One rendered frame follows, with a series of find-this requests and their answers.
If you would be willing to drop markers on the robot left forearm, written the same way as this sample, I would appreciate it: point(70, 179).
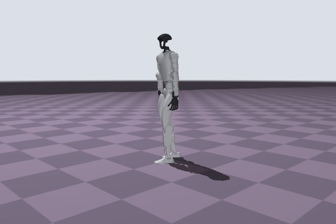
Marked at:
point(175, 84)

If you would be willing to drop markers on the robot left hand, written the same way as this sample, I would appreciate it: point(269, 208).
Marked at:
point(174, 102)

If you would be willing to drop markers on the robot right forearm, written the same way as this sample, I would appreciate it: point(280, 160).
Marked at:
point(160, 85)

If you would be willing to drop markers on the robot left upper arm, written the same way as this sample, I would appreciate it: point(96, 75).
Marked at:
point(174, 62)

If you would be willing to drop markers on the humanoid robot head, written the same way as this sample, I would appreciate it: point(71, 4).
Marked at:
point(164, 38)

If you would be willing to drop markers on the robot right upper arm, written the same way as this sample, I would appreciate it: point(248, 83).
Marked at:
point(158, 75)

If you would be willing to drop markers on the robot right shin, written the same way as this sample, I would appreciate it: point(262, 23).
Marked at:
point(173, 145)

